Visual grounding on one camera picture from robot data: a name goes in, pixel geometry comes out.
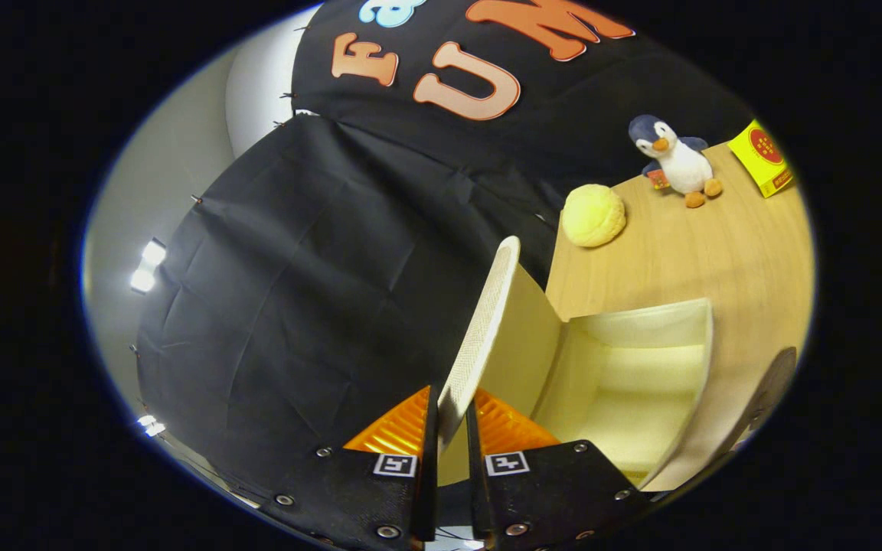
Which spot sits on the cream fabric storage box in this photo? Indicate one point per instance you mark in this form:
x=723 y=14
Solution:
x=640 y=383

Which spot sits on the brown shoe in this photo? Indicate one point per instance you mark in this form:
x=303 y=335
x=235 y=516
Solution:
x=774 y=383

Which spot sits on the ceiling light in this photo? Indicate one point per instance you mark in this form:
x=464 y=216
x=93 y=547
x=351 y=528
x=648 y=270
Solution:
x=146 y=266
x=151 y=425

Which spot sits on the yellow book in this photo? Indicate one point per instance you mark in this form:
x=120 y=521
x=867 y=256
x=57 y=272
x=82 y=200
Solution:
x=762 y=157

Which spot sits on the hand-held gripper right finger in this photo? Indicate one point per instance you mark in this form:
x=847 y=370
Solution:
x=475 y=482

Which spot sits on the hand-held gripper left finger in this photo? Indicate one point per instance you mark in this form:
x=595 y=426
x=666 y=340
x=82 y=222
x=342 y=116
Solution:
x=429 y=474

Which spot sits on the yellow bun plush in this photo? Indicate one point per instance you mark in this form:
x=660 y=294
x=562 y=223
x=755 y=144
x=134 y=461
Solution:
x=594 y=216

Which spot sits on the plush penguin toy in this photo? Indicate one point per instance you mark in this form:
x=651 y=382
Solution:
x=682 y=164

